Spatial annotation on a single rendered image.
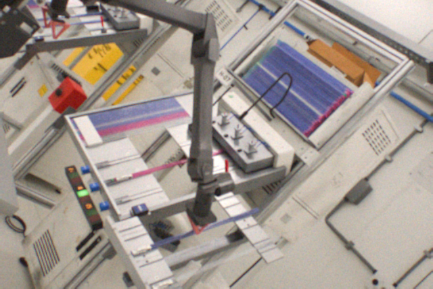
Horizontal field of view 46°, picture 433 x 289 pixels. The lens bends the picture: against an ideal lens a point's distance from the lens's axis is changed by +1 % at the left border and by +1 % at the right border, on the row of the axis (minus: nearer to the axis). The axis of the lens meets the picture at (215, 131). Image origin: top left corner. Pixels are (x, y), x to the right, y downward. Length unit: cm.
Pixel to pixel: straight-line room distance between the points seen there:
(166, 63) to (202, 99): 178
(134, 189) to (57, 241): 69
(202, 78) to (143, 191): 56
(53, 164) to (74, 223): 103
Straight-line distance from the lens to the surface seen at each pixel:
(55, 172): 348
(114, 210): 183
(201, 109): 154
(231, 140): 209
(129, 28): 314
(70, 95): 263
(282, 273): 363
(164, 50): 326
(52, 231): 256
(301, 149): 209
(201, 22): 158
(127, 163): 204
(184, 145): 214
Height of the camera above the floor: 128
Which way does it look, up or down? 4 degrees down
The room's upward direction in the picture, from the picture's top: 45 degrees clockwise
